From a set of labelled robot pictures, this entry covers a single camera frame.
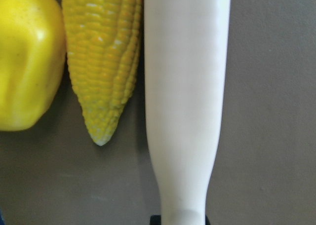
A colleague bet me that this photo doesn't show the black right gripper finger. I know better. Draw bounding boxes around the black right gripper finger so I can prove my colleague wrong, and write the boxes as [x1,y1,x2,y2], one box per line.
[150,215,211,225]

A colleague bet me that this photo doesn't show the yellow toy corn cob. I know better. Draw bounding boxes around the yellow toy corn cob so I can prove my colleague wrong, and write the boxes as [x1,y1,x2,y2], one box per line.
[61,0,143,146]

